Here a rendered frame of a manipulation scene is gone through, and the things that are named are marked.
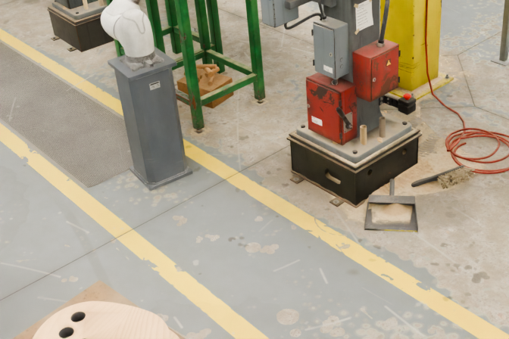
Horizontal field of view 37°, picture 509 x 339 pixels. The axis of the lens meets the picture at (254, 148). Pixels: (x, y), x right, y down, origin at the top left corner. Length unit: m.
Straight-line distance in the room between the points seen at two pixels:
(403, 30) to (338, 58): 1.20
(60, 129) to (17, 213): 0.89
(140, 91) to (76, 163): 0.84
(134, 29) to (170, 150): 0.72
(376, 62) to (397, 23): 1.19
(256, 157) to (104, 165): 0.90
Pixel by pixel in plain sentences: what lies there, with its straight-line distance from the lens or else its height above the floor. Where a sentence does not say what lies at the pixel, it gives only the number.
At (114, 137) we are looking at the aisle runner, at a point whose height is 0.00.
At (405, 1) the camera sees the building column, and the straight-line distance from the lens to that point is 4.75.
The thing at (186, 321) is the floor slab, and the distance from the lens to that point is 3.41.
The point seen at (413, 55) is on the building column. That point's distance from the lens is 4.85.
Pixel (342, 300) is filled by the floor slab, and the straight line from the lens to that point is 3.43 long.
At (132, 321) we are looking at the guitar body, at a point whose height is 1.03.
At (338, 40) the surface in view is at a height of 0.86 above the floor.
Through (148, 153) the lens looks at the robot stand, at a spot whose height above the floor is 0.22.
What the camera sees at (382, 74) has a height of 0.67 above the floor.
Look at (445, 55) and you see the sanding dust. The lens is 5.50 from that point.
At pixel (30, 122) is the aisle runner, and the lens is 5.19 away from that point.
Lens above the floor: 2.37
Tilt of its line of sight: 32 degrees down
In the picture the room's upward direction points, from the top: 6 degrees counter-clockwise
